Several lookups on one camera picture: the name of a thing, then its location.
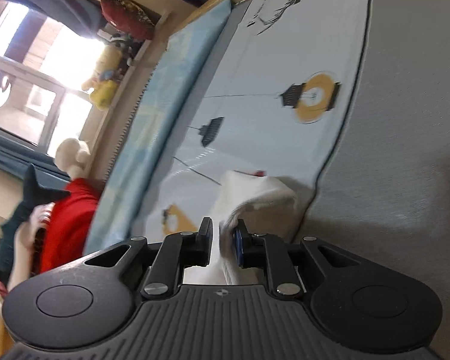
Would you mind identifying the white t-shirt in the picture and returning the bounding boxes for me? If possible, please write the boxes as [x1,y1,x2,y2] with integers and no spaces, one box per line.
[184,171,300,285]

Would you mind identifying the red folded blanket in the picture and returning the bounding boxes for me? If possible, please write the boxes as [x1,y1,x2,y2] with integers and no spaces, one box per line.
[39,178,100,273]

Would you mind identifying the white plush toy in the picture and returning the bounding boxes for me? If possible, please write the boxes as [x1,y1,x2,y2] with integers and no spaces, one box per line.
[54,138,91,180]

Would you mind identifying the white folded quilt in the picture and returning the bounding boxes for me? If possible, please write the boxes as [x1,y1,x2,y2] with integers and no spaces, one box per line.
[7,203,54,292]

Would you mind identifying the light blue folded sheet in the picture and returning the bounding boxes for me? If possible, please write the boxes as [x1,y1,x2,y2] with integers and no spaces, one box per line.
[83,0,232,254]

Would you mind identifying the deer print bed sheet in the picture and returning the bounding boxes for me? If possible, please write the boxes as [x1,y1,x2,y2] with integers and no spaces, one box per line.
[130,0,370,242]

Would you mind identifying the dark teal shark plush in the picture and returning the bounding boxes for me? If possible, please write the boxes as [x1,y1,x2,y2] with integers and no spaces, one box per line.
[0,164,71,286]

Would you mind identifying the yellow plush toys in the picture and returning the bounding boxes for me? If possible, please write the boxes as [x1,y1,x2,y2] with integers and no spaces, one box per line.
[82,46,123,111]

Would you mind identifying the blue left curtain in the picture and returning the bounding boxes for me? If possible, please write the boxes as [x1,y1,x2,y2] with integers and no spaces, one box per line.
[0,128,70,182]

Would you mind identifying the window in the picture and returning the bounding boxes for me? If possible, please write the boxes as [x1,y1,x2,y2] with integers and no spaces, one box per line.
[0,0,105,156]

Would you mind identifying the dark red cushion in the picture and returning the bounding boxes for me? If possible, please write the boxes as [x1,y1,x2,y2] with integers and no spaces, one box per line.
[100,0,155,41]

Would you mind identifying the purple right curtain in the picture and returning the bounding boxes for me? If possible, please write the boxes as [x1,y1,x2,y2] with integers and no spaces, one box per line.
[7,0,107,38]

